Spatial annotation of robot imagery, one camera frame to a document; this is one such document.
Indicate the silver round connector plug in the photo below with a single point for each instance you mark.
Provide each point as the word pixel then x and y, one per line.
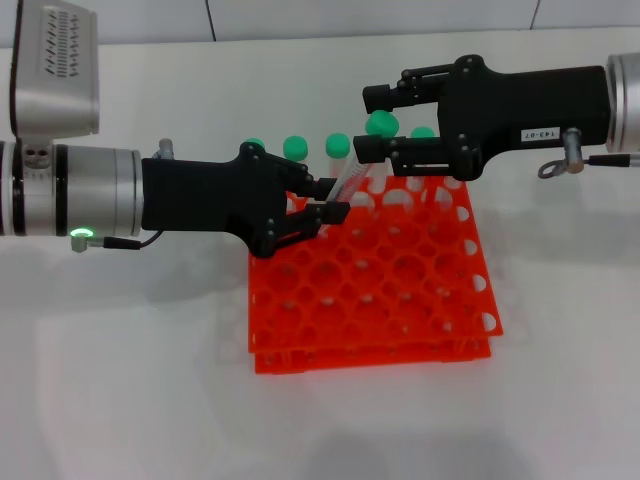
pixel 164 149

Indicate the orange plastic test tube rack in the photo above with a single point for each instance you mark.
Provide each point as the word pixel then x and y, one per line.
pixel 375 290

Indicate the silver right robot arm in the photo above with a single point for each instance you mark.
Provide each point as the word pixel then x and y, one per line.
pixel 625 102

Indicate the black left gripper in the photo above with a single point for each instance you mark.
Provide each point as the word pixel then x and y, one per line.
pixel 200 195

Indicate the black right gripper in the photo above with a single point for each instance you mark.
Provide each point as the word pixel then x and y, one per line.
pixel 525 115

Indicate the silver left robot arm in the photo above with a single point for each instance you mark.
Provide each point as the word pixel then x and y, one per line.
pixel 65 187

